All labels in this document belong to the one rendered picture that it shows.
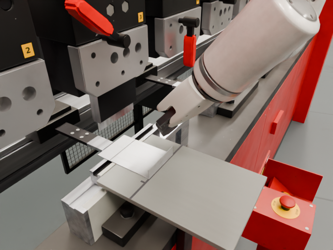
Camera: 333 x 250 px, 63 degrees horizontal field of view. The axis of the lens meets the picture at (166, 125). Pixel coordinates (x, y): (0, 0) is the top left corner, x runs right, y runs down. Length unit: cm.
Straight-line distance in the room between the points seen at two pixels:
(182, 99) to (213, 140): 42
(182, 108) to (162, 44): 15
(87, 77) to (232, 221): 31
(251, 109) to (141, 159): 57
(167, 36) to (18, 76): 30
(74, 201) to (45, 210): 138
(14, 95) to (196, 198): 32
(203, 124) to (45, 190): 139
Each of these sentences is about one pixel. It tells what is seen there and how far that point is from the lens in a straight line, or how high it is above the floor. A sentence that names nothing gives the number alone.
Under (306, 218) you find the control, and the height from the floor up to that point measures 78.
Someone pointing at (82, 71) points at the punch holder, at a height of 122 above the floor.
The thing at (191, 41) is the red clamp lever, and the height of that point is 121.
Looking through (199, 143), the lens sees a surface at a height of 88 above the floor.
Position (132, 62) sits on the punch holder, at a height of 120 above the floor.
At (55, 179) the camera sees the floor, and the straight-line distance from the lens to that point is 210.
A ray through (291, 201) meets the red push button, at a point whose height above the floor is 81.
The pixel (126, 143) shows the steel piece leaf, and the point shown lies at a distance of 60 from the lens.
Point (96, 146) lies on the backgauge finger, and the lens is 60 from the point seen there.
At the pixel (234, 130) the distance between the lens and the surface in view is 89.
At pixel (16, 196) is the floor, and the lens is 209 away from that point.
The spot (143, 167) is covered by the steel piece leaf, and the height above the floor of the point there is 100.
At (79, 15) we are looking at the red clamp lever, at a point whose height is 130.
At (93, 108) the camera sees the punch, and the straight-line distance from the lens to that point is 49.
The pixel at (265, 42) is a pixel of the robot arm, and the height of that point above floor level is 127.
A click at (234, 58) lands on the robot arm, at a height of 124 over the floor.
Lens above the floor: 136
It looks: 33 degrees down
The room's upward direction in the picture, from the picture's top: straight up
